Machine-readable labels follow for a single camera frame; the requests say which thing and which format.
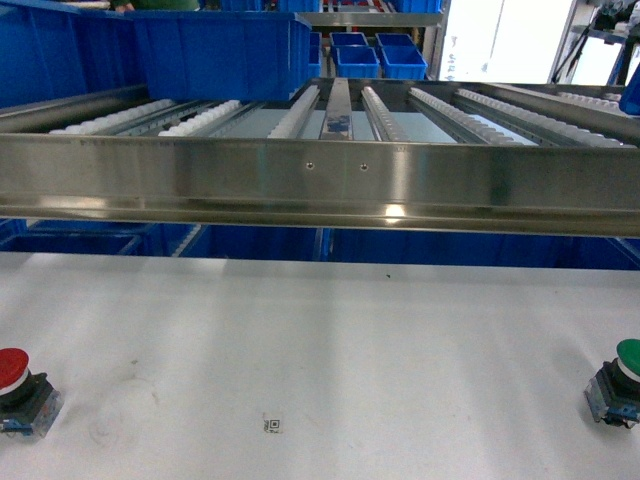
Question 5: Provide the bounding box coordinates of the large blue bin on rack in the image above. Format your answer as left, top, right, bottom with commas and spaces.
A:
125, 10, 311, 101

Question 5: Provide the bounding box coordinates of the steel roller flow rack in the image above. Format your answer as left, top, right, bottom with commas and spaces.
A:
1, 78, 639, 237

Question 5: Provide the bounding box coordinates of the red mushroom push button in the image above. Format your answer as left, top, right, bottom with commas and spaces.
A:
1, 348, 63, 440

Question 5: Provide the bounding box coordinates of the small blue background bin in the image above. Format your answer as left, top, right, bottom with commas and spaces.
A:
336, 46, 380, 79
381, 46, 428, 81

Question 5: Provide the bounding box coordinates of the small QR code sticker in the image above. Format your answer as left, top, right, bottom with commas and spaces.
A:
262, 411, 284, 434

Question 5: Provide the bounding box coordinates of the green mushroom push button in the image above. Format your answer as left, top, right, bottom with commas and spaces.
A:
584, 339, 639, 429

